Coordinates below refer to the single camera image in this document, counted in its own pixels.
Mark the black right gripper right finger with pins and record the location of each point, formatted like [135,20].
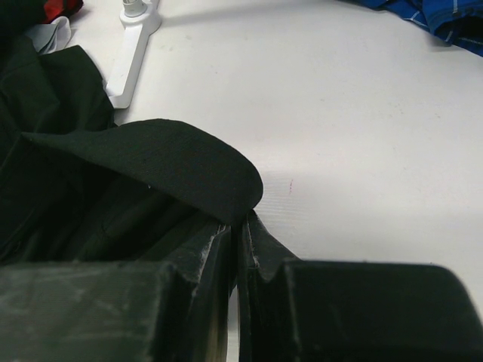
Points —
[292,309]

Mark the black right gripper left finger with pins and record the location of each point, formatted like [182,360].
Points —
[173,310]

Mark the black button shirt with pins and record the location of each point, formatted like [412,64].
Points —
[77,187]

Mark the white shirt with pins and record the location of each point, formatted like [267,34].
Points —
[51,37]

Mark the red black plaid shirt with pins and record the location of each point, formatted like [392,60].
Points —
[54,9]

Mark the blue plaid shirt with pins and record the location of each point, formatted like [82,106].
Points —
[454,22]

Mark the silver white clothes rack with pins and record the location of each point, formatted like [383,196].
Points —
[140,19]

